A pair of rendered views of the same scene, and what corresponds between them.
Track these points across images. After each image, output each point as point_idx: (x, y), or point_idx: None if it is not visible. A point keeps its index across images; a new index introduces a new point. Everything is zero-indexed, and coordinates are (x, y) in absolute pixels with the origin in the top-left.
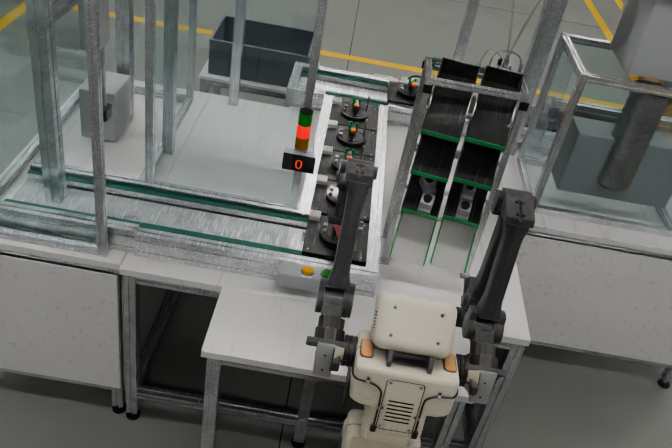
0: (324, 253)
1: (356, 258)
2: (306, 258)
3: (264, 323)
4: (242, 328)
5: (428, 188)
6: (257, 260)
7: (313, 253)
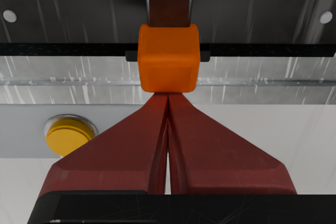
0: (112, 32)
1: (294, 27)
2: (37, 67)
3: (37, 174)
4: (2, 190)
5: None
6: None
7: (55, 42)
